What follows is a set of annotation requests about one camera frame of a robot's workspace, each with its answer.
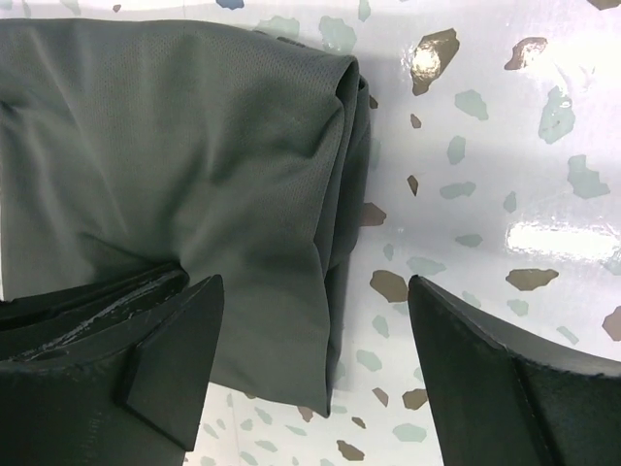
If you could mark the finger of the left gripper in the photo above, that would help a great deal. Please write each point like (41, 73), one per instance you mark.
(30, 323)

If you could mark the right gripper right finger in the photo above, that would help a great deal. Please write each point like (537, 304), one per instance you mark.
(501, 395)

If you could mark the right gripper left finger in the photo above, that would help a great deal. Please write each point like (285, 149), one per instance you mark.
(126, 393)

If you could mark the dark grey t shirt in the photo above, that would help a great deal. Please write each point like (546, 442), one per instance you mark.
(230, 152)

